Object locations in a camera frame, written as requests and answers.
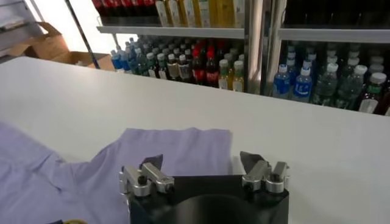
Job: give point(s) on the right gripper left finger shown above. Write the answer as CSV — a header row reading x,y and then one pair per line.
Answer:
x,y
131,176

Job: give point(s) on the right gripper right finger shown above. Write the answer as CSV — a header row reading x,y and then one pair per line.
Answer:
x,y
259,173

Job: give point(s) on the purple t-shirt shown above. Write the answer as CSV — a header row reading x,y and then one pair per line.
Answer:
x,y
182,149

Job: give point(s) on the blue label water bottle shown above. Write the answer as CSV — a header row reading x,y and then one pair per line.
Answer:
x,y
281,82
125,59
115,60
302,86

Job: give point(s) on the green label water bottle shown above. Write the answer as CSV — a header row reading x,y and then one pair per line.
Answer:
x,y
142,63
134,61
326,87
350,90

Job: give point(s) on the red cap cola bottle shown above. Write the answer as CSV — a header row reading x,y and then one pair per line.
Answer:
x,y
97,6
149,6
212,70
115,6
106,6
126,6
137,6
198,69

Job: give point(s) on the beige label tea bottle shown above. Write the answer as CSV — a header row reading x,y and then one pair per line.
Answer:
x,y
172,66

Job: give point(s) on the dark drink bottle white label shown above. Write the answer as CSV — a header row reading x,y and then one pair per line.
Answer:
x,y
183,67

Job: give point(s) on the metal shelf rack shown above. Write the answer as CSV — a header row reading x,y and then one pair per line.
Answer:
x,y
170,32
335,35

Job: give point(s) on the black pole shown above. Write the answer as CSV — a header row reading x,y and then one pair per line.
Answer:
x,y
82,34

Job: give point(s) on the brown cardboard box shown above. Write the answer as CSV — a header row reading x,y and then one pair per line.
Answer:
x,y
48,45

